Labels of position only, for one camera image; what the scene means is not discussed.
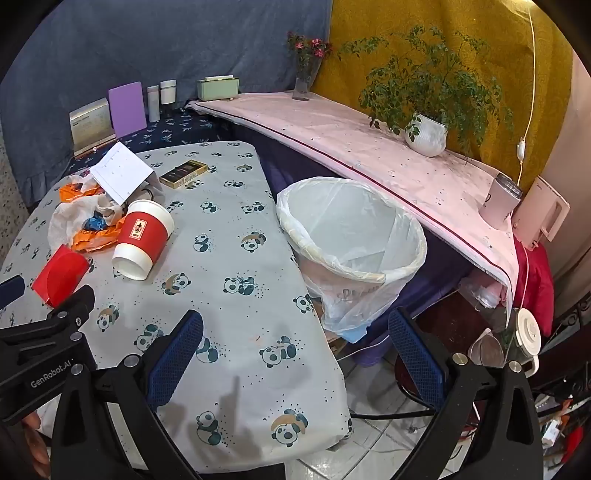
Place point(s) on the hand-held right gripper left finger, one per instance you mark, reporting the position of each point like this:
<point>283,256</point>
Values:
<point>175,360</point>

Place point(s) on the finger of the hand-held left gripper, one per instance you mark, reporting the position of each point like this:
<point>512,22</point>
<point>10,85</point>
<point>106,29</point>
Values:
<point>11,290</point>
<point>69,307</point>

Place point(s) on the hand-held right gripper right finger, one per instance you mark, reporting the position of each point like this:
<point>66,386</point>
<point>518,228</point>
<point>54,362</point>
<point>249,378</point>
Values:
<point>415,360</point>

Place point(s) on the red plastic piece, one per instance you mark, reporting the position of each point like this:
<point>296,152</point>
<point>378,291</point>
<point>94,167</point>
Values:
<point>57,277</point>

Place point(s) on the orange plastic wrapper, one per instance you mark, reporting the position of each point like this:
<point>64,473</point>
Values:
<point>97,240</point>

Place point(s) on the red and white paper cup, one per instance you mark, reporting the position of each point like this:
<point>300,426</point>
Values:
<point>143,235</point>

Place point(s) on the white trash bin with liner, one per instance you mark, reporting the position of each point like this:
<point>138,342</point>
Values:
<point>351,249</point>

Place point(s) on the white paper sheet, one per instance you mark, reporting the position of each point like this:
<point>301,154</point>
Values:
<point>120,173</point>

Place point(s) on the black and gold box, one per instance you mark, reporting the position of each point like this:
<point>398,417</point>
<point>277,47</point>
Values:
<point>182,174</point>

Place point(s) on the person's left hand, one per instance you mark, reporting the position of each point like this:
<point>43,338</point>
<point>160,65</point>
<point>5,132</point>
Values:
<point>36,436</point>

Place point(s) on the blue plastic bag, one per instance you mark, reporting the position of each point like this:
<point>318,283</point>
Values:
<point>353,334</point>

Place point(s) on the glass cup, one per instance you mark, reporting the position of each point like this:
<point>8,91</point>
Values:
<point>487,353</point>

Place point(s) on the clear plastic bag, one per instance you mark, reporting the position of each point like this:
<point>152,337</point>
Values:
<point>480,290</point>

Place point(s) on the white blender jar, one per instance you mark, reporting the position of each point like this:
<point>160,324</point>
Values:
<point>526,332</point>

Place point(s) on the panda print tablecloth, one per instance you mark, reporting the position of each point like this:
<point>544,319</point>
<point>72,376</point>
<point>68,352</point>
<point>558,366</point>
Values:
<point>231,249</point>

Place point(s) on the red cloth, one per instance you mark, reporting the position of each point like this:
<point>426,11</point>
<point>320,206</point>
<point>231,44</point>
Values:
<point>535,281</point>

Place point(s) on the beige book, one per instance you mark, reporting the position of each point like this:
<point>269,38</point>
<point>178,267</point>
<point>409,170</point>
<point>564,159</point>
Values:
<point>94,148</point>

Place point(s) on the pink tumbler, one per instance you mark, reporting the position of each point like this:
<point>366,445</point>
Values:
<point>496,203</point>

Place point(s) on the beige box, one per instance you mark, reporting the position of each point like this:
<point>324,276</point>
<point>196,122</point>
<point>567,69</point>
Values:
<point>90,120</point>

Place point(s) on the pink kettle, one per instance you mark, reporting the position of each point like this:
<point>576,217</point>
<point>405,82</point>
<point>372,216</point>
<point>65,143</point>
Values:
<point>538,207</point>

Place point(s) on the purple box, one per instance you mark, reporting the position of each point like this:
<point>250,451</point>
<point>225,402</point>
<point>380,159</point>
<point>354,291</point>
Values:
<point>127,108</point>

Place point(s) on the navy printed cloth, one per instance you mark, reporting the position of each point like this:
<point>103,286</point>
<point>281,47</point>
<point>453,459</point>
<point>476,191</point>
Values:
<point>184,127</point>

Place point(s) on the purple cloth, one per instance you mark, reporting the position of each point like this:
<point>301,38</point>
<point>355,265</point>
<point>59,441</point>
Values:
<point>277,170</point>

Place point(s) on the potted plant in white pot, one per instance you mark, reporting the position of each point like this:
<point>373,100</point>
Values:
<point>427,136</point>

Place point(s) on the pink cloth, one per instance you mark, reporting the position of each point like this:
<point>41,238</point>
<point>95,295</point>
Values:
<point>346,134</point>

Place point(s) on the green tissue box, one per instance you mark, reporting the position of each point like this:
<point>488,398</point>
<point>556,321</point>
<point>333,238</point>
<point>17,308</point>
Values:
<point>218,88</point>

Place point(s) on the blue-grey backdrop cloth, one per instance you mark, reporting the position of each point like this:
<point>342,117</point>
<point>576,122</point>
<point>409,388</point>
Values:
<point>138,41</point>

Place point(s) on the glass vase with pink flowers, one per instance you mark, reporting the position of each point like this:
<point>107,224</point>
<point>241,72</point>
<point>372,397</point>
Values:
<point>302,85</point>

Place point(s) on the yellow backdrop cloth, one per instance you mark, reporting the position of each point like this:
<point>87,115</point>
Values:
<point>392,18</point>

